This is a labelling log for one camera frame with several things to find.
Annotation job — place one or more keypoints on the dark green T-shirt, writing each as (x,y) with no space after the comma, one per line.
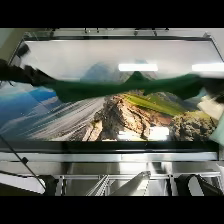
(110,89)

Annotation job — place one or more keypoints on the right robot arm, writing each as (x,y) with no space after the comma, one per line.
(200,186)

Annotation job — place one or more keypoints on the silver frame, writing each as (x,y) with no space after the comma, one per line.
(100,156)

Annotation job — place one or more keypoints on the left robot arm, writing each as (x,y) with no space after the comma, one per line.
(20,75)

